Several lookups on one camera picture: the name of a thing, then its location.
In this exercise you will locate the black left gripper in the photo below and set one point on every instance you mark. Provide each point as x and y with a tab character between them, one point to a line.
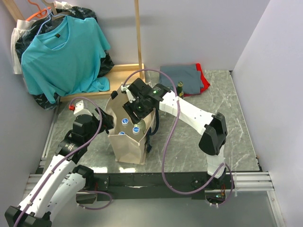
107	121

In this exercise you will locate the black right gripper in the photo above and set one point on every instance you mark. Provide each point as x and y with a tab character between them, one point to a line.
129	108

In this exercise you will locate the clear bottle green cap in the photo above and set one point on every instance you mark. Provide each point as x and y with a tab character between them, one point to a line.
141	125

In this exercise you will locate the green glass bottle yellow label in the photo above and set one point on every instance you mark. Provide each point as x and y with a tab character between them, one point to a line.
180	91

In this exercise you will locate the beige canvas tote bag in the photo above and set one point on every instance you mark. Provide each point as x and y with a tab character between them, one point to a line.
125	148

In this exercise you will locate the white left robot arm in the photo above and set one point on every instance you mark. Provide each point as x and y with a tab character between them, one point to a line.
64	177

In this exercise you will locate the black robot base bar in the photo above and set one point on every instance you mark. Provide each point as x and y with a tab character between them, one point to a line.
151	185

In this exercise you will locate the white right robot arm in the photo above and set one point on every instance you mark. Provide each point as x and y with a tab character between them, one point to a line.
212	127

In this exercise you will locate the wooden rack base tray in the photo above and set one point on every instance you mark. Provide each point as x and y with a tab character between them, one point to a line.
116	77

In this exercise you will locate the grey folded garment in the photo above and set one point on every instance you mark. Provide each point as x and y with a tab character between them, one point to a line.
187	74

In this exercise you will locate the red folded garment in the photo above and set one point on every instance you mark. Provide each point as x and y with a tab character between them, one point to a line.
203	80

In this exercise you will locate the turquoise t-shirt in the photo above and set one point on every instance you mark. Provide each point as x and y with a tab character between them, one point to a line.
66	61

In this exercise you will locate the dark patterned shirt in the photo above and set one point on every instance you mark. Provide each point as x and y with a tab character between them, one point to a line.
106	64

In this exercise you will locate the orange clothes hanger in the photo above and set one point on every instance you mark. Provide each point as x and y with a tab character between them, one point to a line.
39	12

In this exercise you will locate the wooden clothes hanger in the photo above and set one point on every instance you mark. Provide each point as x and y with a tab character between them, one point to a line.
54	14

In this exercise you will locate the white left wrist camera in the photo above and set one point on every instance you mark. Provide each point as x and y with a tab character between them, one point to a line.
79	108

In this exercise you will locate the wooden rack post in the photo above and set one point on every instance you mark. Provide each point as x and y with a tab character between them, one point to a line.
13	10
138	33

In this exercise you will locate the light blue wire hanger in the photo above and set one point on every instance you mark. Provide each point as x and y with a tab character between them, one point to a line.
45	25

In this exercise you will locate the aluminium rail frame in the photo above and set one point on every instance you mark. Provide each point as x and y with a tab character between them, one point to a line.
243	181

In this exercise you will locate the wooden rack left post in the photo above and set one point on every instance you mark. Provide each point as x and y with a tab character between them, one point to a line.
13	10

